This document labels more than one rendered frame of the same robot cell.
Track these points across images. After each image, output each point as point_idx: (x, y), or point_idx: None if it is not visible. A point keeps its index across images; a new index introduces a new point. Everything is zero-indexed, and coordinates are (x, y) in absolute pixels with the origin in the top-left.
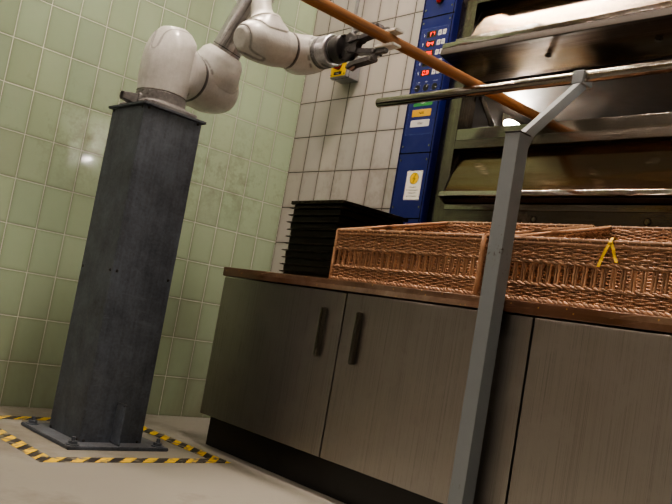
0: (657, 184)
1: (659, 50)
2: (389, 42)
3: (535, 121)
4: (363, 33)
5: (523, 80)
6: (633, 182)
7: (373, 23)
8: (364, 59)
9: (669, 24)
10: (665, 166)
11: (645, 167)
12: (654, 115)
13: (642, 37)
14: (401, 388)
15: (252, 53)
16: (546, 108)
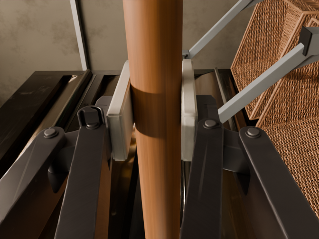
0: (245, 216)
1: (116, 235)
2: (182, 68)
3: (273, 65)
4: (62, 208)
5: (186, 187)
6: (247, 237)
7: (36, 147)
8: (273, 163)
9: (110, 188)
10: (226, 218)
11: (229, 234)
12: (180, 230)
13: (108, 223)
14: None
15: None
16: (246, 91)
